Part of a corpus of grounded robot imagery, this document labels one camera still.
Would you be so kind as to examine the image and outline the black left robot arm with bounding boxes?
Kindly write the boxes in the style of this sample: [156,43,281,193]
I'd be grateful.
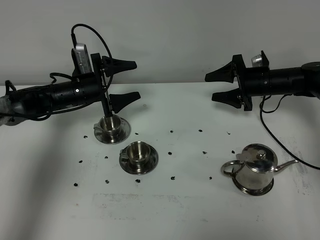
[0,53,141,126]

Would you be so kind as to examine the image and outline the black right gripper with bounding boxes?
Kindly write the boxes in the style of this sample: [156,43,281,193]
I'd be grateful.
[204,50,270,111]

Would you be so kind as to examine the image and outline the teapot steel saucer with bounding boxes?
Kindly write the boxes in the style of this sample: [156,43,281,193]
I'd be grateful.
[232,178,274,196]

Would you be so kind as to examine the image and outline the stainless steel teapot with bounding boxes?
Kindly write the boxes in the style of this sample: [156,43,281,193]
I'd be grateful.
[220,143,298,190]

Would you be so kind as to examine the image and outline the rear stainless steel teacup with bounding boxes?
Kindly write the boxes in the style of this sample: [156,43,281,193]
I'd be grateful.
[93,115,122,136]

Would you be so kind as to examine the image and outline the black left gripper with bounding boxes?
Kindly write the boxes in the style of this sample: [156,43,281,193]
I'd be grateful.
[49,53,141,117]

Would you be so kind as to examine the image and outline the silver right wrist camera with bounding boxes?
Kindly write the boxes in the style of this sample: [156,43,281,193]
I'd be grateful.
[251,54,264,68]

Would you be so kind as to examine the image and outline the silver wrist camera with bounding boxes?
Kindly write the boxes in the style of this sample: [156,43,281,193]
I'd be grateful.
[251,54,264,68]
[71,43,92,74]

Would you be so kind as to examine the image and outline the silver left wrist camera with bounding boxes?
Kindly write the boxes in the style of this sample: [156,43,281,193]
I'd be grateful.
[71,43,92,74]

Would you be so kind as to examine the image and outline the black left camera cable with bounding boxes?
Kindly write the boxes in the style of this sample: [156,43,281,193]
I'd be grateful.
[48,23,113,88]

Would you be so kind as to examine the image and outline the front stainless steel teacup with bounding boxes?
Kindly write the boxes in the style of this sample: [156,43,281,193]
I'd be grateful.
[119,141,151,168]

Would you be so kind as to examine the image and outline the front steel saucer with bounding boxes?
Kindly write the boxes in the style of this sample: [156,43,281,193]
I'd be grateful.
[119,144,159,175]

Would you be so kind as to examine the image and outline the stainless steel teacup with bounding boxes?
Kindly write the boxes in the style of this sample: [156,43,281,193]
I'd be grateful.
[93,115,122,136]
[119,141,151,168]

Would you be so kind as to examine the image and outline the rear steel saucer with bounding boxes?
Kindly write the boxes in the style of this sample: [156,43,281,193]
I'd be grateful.
[94,117,131,145]

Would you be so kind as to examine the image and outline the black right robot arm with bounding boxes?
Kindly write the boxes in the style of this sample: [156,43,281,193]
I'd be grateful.
[204,51,320,111]

